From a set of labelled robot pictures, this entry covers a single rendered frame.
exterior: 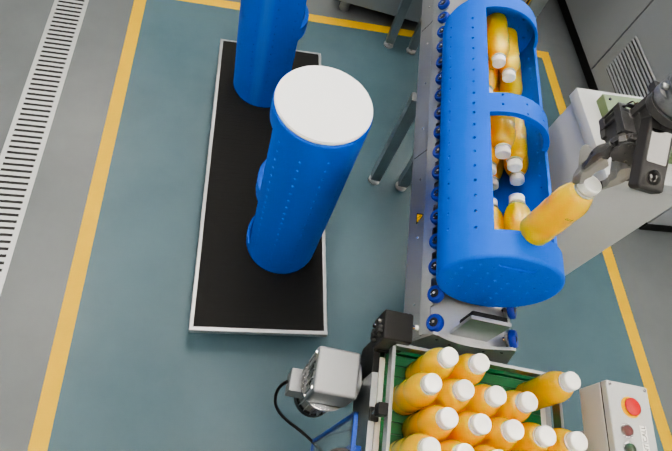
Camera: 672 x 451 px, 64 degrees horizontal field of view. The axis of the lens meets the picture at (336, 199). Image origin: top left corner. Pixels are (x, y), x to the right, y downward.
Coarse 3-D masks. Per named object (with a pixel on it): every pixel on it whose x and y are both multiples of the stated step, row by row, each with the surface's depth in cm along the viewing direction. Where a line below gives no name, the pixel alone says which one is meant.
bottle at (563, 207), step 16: (560, 192) 100; (576, 192) 98; (544, 208) 104; (560, 208) 100; (576, 208) 98; (528, 224) 109; (544, 224) 105; (560, 224) 103; (528, 240) 110; (544, 240) 108
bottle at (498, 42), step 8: (488, 16) 163; (496, 16) 161; (504, 16) 162; (488, 24) 161; (496, 24) 159; (504, 24) 160; (488, 32) 160; (496, 32) 157; (504, 32) 158; (488, 40) 158; (496, 40) 156; (504, 40) 155; (488, 48) 157; (496, 48) 155; (504, 48) 155; (488, 56) 158
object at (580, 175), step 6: (582, 150) 96; (588, 150) 95; (582, 156) 96; (582, 162) 95; (600, 162) 91; (606, 162) 90; (588, 168) 92; (594, 168) 92; (600, 168) 92; (576, 174) 95; (582, 174) 94; (588, 174) 94; (576, 180) 96; (582, 180) 95
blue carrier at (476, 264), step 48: (480, 0) 158; (480, 48) 147; (528, 48) 170; (480, 96) 138; (528, 96) 162; (480, 144) 130; (528, 144) 154; (480, 192) 122; (528, 192) 147; (480, 240) 116; (480, 288) 127; (528, 288) 123
